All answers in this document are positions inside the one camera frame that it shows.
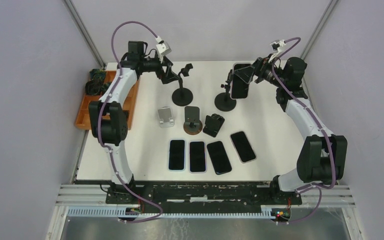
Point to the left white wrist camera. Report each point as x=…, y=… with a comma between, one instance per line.
x=162, y=47

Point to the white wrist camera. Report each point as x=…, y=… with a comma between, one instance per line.
x=278, y=47
x=162, y=47

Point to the black phone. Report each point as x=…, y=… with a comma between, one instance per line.
x=219, y=158

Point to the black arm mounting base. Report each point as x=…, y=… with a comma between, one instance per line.
x=202, y=197

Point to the green bundle at corner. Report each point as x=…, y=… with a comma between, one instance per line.
x=97, y=75

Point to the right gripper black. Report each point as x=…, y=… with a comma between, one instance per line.
x=259, y=67

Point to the brown round base stand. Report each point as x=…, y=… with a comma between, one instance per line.
x=192, y=123

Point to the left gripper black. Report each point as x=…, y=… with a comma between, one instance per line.
x=168, y=76

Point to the lilac cased phone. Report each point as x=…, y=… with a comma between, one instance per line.
x=197, y=157

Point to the black folding phone stand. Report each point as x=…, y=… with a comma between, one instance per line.
x=213, y=124

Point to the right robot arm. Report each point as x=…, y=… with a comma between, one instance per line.
x=321, y=162

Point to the orange compartment tray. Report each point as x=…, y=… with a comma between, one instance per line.
x=94, y=90

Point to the white cased phone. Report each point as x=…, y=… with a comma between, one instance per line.
x=243, y=147
x=239, y=88

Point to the silver white phone stand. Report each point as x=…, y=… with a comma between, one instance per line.
x=165, y=117

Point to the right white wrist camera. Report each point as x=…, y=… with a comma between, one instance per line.
x=278, y=47

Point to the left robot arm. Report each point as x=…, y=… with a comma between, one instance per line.
x=108, y=121

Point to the light blue cased phone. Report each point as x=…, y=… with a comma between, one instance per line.
x=176, y=155

